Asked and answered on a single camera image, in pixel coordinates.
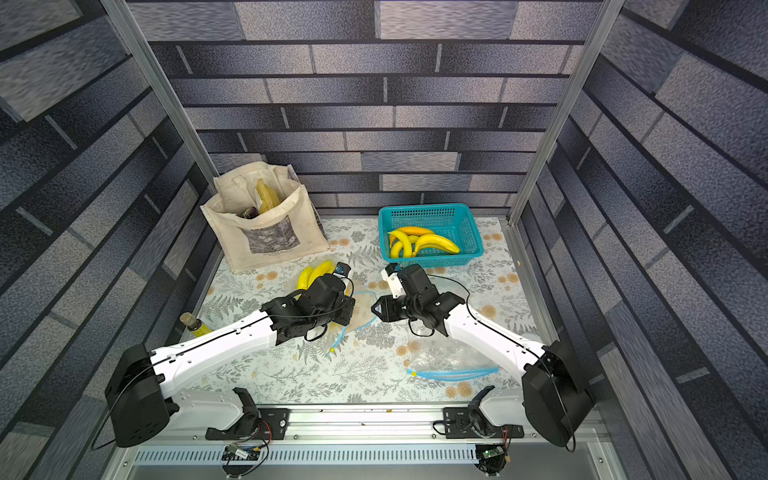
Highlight clear zip-top bag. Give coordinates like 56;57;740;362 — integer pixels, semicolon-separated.
405;336;500;382
307;272;377;358

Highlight large yellow banana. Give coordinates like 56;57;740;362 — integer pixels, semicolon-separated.
389;230;417;259

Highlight bananas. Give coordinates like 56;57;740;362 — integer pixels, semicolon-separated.
395;226;461;258

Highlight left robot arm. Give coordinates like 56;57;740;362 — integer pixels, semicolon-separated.
105;273;355;448

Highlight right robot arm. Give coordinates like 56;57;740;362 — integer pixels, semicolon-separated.
371;264;595;451

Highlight yellow banana bunch left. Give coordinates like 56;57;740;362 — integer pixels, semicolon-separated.
297;260;335;290

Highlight beige canvas tote bag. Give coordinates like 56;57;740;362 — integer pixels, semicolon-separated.
201;161;329;273

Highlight teal plastic basket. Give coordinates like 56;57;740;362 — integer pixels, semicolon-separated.
378;203;484;268

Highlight yellow item in tote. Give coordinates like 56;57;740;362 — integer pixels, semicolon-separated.
255;179;282;215

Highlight small yellow glass bottle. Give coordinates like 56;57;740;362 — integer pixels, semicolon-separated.
179;312;212;337

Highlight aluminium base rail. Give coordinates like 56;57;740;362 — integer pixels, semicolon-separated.
102;404;623;479

